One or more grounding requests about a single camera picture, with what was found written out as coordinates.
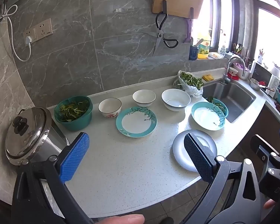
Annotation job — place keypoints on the large white bowl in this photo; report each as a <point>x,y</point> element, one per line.
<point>176,99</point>

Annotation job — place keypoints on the yellow plastic container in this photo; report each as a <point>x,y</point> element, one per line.
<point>203,55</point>

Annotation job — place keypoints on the grey blue plate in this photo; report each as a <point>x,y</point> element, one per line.
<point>179,154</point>

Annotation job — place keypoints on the steel kitchen sink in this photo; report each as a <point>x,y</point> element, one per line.
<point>235,100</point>

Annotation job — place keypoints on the teal plastic colander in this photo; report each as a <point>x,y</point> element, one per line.
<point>225,112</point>

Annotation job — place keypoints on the green plastic basin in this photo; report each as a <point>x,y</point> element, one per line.
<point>82,122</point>

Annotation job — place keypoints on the small white bowl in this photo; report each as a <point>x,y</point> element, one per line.
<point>143,96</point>

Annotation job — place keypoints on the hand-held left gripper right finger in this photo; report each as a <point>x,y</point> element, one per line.
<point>198,156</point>

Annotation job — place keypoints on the bunch of leafy greens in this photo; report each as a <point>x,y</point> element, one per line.
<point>191,79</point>

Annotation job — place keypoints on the person's right hand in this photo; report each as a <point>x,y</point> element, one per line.
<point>269,205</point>

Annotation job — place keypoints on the wall power socket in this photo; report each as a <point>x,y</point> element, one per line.
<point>43,29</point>

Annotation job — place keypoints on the chrome faucet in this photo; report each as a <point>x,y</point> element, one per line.
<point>226,71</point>

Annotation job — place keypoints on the steel mixing bowl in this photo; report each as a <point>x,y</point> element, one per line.
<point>256,85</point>

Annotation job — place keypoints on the yellow sponge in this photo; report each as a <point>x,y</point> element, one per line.
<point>207,77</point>

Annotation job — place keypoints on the deep teal floral plate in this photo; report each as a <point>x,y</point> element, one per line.
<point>206,115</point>

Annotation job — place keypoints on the blue cup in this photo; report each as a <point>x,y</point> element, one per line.
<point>193,53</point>

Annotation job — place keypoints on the red rimmed floral bowl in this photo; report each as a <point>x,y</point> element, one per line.
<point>109,108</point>

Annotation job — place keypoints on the loose green leaves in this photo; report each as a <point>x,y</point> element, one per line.
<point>215,102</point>
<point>73,109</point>

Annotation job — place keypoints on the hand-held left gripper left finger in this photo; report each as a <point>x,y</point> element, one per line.
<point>74,156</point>

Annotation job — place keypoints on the window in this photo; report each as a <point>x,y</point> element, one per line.
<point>270,28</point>

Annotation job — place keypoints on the black wall hook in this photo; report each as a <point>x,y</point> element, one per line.
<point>192,12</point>
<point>164,5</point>

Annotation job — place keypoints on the clear plastic bag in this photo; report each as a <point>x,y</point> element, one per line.
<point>191,90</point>

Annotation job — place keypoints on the clear plastic bottle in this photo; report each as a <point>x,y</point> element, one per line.
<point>222,47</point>

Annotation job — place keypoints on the person's left hand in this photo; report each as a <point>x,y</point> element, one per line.
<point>123,219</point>

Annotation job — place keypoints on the yellow cooking oil bottle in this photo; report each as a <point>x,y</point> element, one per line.
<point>206,43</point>

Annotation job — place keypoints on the steel pot with lid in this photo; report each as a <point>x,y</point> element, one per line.
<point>30,130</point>

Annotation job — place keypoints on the white microwave oven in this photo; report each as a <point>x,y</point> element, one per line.
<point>262,73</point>

